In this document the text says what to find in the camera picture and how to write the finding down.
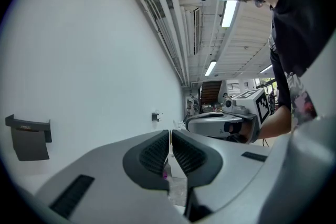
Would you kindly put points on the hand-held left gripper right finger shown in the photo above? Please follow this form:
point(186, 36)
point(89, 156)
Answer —
point(231, 165)

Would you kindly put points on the brown staircase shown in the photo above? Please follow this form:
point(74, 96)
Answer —
point(210, 91)

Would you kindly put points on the white ceiling pipes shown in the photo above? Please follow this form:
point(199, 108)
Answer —
point(168, 8)

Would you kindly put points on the person's black printed t-shirt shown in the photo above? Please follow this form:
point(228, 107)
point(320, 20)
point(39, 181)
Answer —
point(299, 21)

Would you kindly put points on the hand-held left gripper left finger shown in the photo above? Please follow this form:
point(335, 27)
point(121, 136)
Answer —
point(105, 165)

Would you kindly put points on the person's right hand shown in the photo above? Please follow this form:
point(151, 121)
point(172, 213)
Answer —
point(237, 130)

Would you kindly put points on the long ceiling light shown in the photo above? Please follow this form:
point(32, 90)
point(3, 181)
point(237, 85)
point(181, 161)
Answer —
point(266, 68)
point(210, 68)
point(229, 13)

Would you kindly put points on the ceiling air vent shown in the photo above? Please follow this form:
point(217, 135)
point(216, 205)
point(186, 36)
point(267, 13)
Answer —
point(197, 31)

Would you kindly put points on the person's right forearm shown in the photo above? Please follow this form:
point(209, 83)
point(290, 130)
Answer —
point(275, 123)

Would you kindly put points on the black wall-mounted holder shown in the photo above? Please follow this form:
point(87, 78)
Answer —
point(29, 139)

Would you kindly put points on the small black wall bracket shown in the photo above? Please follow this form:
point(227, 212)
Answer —
point(155, 116)

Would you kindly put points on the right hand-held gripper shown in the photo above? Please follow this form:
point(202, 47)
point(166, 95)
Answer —
point(257, 105)

